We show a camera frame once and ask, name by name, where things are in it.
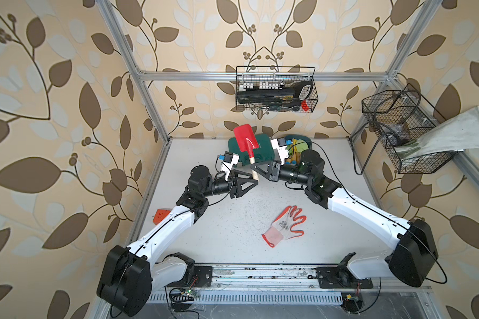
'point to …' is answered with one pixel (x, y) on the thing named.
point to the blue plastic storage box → (297, 144)
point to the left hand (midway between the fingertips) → (256, 181)
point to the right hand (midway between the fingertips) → (251, 166)
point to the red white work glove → (281, 226)
